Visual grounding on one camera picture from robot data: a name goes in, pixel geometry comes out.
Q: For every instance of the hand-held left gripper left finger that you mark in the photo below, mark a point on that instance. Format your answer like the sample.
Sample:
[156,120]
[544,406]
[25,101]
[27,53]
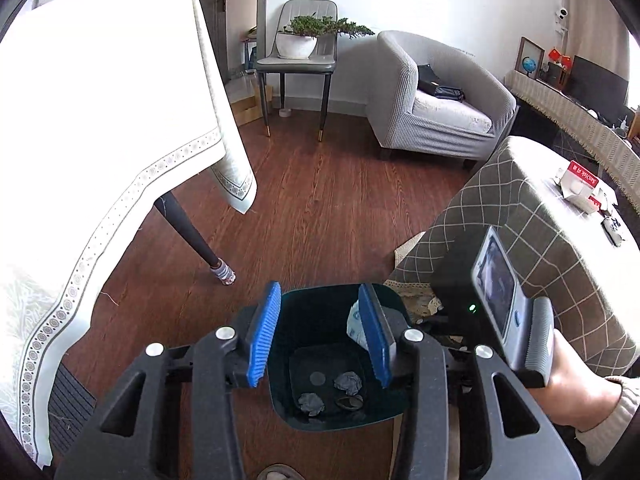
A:
[265,335]

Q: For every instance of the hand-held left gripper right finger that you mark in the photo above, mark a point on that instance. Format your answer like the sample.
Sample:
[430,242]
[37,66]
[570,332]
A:
[375,335]

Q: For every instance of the blue and white plastic packet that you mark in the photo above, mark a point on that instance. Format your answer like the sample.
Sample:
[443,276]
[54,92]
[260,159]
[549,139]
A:
[356,325]

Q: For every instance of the dark teal plastic bin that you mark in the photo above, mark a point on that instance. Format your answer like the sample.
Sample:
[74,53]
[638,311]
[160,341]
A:
[320,320]

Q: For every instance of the red and white cardboard box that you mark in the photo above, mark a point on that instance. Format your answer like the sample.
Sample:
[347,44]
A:
[582,172]

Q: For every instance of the person's right forearm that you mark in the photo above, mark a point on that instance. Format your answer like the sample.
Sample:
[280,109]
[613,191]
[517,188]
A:
[575,385]

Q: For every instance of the dark table leg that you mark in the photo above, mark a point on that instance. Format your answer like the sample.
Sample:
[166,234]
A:
[185,230]

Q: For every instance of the black handbag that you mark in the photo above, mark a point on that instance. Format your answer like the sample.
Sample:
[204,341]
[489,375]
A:
[440,91]

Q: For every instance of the dark ribbed floor mat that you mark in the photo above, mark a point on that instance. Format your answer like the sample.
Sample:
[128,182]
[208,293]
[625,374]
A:
[70,400]

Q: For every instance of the grey armchair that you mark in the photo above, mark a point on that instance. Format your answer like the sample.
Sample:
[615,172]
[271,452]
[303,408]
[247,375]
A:
[395,90]

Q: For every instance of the small blue globe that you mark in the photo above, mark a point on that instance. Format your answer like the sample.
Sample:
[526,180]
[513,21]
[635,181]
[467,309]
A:
[529,66]

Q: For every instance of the black monitor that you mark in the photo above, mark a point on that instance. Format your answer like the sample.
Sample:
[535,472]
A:
[597,87]

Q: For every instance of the flat cardboard box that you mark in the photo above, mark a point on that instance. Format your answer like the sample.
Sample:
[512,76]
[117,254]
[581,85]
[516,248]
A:
[245,110]

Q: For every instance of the small red flags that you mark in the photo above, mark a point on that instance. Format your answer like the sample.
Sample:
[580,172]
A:
[560,57]

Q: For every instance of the framed picture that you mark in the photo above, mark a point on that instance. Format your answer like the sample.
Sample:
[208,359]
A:
[537,50]

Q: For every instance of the grey dining chair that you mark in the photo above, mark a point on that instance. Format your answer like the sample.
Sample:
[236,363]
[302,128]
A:
[295,62]

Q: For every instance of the white patterned tablecloth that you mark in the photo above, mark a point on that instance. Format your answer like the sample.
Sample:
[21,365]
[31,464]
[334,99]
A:
[100,110]

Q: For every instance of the potted plant in white pot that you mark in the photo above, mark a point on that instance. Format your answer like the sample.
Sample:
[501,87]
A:
[295,45]

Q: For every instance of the grey door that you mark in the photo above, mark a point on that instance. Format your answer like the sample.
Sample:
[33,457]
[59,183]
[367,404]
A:
[210,10]

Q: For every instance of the white security camera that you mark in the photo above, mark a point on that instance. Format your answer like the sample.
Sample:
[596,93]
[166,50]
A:
[562,15]

